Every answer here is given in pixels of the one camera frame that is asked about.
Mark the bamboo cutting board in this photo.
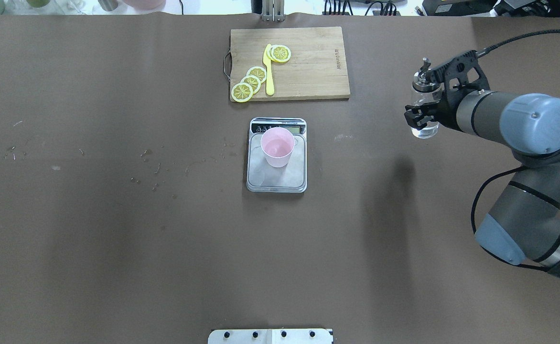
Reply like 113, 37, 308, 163
228, 27, 351, 101

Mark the aluminium frame post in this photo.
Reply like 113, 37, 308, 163
261, 0, 286, 22

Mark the pink plastic cup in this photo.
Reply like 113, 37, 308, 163
260, 127, 295, 168

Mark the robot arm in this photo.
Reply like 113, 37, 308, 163
404, 50, 560, 279

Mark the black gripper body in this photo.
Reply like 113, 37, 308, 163
438, 50, 490, 130

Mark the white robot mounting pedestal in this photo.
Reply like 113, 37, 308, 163
207, 327, 334, 344

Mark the yellow plastic knife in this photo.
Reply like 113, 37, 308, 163
262, 43, 275, 96

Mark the digital kitchen scale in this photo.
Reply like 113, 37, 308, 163
246, 117, 308, 193

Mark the glass sauce bottle metal spout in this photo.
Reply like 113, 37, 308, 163
411, 57, 442, 139

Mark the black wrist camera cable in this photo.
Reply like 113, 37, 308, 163
471, 30, 560, 60

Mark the lemon slice top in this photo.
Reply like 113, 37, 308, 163
267, 45, 292, 63

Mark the lemon slice front pair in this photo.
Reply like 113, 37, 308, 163
230, 82, 254, 103

